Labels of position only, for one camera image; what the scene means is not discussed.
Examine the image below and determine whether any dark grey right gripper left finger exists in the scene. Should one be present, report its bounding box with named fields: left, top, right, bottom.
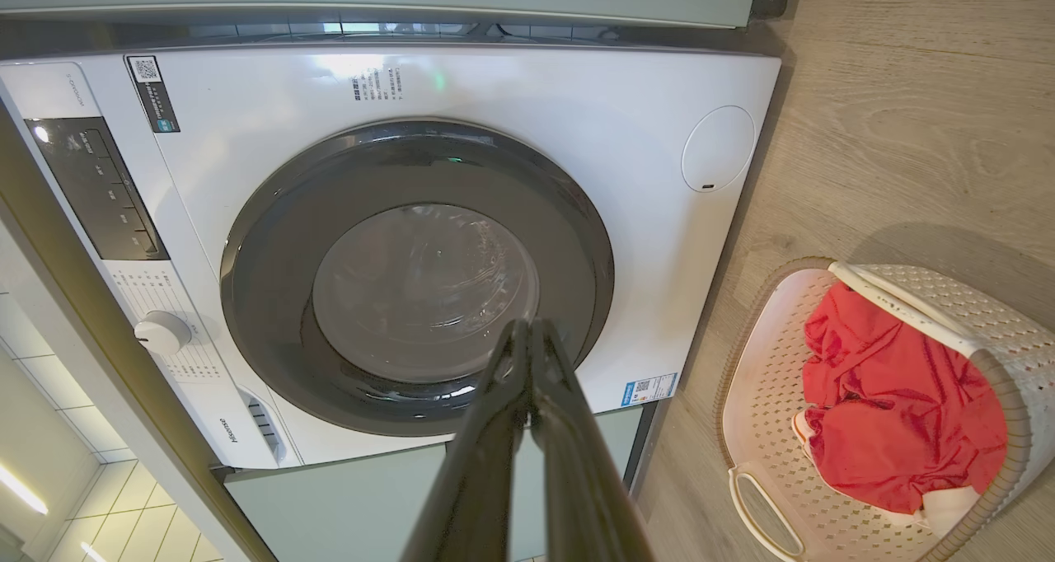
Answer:
left=401, top=319, right=532, bottom=562

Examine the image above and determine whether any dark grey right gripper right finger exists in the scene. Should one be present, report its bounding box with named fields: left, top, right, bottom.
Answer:
left=527, top=319, right=656, bottom=562

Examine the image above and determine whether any white perforated laundry basket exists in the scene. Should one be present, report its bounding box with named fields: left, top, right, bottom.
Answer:
left=715, top=257, right=1055, bottom=562

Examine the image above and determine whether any wide pale green cabinet door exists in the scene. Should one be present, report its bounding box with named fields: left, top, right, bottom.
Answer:
left=223, top=405, right=644, bottom=562

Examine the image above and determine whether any blue energy label sticker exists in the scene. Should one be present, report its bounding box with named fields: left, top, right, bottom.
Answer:
left=621, top=372, right=679, bottom=408

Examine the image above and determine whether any dark round washing machine door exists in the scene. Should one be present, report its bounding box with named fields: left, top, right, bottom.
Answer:
left=220, top=119, right=615, bottom=438

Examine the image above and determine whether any red garment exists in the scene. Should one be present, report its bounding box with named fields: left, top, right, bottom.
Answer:
left=801, top=282, right=1009, bottom=515

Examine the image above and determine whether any white round program knob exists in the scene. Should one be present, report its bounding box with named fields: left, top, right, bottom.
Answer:
left=134, top=311, right=193, bottom=357

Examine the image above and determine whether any white round filter cover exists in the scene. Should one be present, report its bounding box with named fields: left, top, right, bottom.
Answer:
left=682, top=105, right=757, bottom=193

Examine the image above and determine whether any white front-load washing machine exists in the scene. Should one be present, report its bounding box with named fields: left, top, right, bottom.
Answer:
left=0, top=44, right=782, bottom=471

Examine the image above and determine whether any black control display panel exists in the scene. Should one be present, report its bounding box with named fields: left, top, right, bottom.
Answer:
left=25, top=117, right=171, bottom=262

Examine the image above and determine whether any black QR code sticker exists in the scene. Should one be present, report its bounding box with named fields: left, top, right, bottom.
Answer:
left=125, top=54, right=181, bottom=134

